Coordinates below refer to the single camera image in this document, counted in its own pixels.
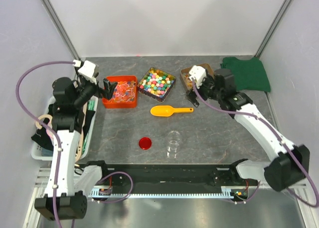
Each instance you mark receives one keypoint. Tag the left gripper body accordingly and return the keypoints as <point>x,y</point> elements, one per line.
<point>86,90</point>

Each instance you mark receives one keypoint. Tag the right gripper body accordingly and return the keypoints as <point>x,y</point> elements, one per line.
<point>208,90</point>

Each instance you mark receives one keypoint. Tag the orange candy box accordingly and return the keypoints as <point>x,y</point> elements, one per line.
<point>125,93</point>

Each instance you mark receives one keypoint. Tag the yellow plastic scoop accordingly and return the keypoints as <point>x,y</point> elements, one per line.
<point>167,111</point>

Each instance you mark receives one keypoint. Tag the star candy tin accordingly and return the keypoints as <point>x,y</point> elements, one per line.
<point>156,84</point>

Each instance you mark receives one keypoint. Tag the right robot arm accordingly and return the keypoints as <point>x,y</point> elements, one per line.
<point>288,162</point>

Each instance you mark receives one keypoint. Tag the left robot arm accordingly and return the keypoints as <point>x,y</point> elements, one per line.
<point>64,198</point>

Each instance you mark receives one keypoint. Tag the brown gummy candy box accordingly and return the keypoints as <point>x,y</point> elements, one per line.
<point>184,76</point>

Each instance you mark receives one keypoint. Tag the green folded cloth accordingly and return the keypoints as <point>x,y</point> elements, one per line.
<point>249,74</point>

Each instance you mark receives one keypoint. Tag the clear glass jar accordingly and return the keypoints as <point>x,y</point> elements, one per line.
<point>173,142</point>

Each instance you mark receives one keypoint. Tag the red jar lid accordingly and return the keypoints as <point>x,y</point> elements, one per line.
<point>145,143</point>

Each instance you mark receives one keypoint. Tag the white laundry basket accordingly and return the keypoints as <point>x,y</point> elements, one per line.
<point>39,153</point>

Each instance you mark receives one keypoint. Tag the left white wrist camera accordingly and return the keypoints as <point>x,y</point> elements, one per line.
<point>87,69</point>

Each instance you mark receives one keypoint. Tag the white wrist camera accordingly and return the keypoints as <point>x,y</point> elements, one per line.
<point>87,69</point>
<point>197,75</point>

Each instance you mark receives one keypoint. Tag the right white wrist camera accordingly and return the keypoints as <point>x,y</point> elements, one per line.
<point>197,75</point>

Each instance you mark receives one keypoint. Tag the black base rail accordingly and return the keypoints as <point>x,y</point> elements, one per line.
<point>207,174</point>

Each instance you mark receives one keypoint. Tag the white cable duct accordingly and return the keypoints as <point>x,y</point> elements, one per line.
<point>225,193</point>

